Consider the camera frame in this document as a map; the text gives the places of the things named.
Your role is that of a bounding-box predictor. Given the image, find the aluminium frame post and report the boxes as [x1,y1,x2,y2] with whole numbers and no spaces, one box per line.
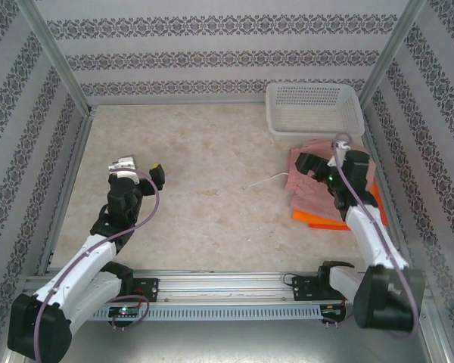
[17,0,92,116]
[362,0,428,100]

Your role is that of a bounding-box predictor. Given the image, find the circuit board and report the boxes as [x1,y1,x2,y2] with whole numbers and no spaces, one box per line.
[320,303,346,318]
[108,306,141,318]

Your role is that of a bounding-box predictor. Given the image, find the red-orange shorts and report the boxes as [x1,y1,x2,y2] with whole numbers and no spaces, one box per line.
[308,183,388,231]

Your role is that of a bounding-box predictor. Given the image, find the right circuit board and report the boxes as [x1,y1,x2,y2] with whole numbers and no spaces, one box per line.
[320,303,346,318]

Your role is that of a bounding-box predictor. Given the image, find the left circuit board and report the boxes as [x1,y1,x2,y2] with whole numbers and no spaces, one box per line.
[108,306,141,318]

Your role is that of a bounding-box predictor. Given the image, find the aluminium table side rail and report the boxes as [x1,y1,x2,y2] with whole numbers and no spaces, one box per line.
[362,120,416,272]
[36,107,96,276]

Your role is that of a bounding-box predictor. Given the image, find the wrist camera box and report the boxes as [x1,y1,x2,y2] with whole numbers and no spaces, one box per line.
[107,154,140,185]
[326,141,352,168]

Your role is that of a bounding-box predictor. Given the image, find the white plastic basket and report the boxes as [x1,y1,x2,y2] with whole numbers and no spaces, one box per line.
[265,83,365,145]

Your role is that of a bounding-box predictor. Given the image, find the pink shorts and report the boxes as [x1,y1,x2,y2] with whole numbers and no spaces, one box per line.
[248,138,378,222]

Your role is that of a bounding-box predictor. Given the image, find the aluminium table back rail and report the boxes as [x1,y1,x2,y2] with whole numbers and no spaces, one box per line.
[87,98,269,110]

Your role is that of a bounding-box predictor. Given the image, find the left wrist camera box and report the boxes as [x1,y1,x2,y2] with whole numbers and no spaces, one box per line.
[107,154,140,185]

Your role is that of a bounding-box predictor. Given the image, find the slotted grey cable duct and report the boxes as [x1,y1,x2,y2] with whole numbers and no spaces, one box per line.
[90,304,322,322]

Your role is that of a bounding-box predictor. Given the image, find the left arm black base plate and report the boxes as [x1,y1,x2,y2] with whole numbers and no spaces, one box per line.
[130,278,160,303]

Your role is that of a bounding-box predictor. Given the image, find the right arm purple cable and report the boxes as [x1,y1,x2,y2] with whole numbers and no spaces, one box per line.
[331,132,421,338]

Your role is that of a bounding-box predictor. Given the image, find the grey metal sheet panel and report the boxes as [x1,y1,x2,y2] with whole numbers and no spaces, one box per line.
[5,302,453,363]

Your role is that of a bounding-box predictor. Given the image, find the aluminium mounting rail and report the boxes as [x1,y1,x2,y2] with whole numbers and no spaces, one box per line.
[20,268,431,303]

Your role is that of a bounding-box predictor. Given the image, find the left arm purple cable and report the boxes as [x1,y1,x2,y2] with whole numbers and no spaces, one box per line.
[33,169,161,363]

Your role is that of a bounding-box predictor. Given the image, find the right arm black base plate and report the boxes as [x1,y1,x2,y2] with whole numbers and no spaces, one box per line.
[291,275,362,303]

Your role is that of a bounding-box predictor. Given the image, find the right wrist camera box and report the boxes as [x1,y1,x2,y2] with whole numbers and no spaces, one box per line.
[326,141,352,168]

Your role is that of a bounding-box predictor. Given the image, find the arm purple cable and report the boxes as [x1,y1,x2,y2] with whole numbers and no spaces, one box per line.
[33,169,161,363]
[331,132,421,338]

